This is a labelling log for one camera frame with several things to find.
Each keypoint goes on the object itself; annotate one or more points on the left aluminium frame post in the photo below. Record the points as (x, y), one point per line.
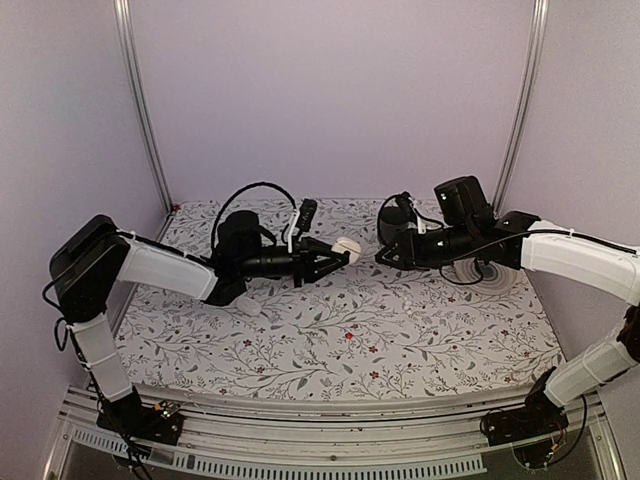
(124, 24)

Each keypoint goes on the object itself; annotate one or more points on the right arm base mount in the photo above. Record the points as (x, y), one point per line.
(501, 426)

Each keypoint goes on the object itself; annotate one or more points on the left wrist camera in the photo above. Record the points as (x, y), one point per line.
(300, 223)

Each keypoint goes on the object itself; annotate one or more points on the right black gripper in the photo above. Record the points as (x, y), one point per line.
(409, 254)

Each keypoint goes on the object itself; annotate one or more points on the dark grey mug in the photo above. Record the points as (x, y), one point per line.
(390, 221)

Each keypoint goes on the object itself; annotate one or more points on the floral patterned table mat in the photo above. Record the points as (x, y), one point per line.
(416, 334)

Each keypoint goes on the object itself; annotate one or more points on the right aluminium frame post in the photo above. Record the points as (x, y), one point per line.
(531, 68)

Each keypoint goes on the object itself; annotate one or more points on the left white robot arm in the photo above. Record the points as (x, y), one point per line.
(84, 271)

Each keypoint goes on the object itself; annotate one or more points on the white oval earbud case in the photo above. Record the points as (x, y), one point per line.
(248, 306)

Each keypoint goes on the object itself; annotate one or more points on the white ringed coaster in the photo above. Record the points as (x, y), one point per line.
(485, 278)

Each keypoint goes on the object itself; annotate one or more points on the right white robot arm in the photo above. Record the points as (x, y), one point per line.
(469, 229)

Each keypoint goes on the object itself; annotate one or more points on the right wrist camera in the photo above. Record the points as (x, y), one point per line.
(412, 219)

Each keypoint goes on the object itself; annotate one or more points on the front aluminium rail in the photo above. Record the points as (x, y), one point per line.
(229, 437)

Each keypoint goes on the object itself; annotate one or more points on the beige earbud charging case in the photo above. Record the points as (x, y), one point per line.
(349, 246)

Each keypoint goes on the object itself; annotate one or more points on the aluminium frame post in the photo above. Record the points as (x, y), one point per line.
(531, 68)
(124, 24)

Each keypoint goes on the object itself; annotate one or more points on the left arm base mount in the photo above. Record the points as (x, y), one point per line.
(140, 422)

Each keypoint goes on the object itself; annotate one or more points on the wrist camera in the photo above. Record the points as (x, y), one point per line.
(300, 223)
(412, 219)

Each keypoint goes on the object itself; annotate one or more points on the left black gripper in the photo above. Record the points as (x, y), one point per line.
(304, 254)

